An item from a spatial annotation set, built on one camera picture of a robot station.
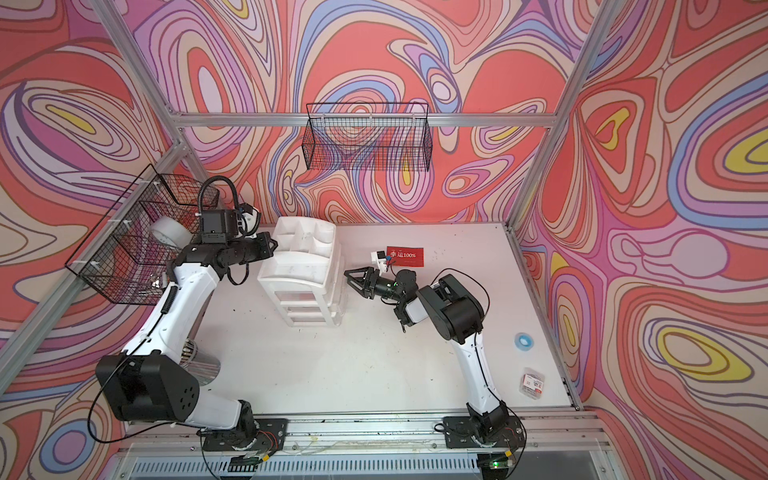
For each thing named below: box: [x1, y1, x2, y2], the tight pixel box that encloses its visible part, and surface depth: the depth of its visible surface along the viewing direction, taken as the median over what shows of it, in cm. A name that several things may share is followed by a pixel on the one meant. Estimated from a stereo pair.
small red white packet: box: [519, 367, 546, 400], surface depth 81 cm
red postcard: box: [386, 246, 425, 267], surface depth 113 cm
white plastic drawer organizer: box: [257, 216, 347, 328], surface depth 85 cm
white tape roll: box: [150, 216, 193, 249], surface depth 76 cm
